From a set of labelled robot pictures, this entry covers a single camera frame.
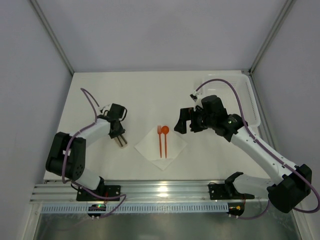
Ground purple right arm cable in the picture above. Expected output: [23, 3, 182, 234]
[194, 78, 320, 221]

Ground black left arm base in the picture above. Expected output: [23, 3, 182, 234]
[72, 177, 121, 202]

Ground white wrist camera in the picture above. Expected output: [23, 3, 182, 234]
[98, 104, 111, 114]
[189, 90, 203, 103]

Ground orange plastic fork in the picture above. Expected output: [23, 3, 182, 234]
[157, 125, 162, 158]

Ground white paper napkin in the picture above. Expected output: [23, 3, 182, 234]
[134, 126, 187, 171]

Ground beige utensil case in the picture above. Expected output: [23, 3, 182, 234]
[114, 134, 128, 149]

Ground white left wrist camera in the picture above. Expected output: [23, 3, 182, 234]
[98, 104, 111, 114]

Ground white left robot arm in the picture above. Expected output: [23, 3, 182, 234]
[45, 103, 128, 191]

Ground right aluminium frame post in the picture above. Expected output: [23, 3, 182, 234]
[248, 0, 297, 76]

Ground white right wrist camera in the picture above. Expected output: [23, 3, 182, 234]
[189, 90, 203, 103]

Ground left aluminium frame post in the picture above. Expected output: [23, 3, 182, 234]
[28, 0, 75, 76]

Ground white perforated plastic basket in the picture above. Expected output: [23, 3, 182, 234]
[201, 73, 262, 128]

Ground aluminium front rail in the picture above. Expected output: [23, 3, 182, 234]
[29, 179, 278, 203]

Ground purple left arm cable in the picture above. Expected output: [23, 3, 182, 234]
[54, 87, 127, 231]

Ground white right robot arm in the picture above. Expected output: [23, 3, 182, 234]
[174, 95, 312, 213]

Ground orange plastic spoon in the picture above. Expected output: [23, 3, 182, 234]
[161, 125, 170, 158]

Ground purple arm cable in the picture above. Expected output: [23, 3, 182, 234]
[194, 78, 320, 221]
[54, 87, 127, 231]

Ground aluminium frame post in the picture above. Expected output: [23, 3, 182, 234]
[248, 0, 297, 76]
[28, 0, 75, 76]

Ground slotted white cable duct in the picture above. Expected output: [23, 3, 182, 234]
[40, 202, 229, 214]

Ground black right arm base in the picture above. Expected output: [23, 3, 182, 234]
[208, 172, 255, 200]

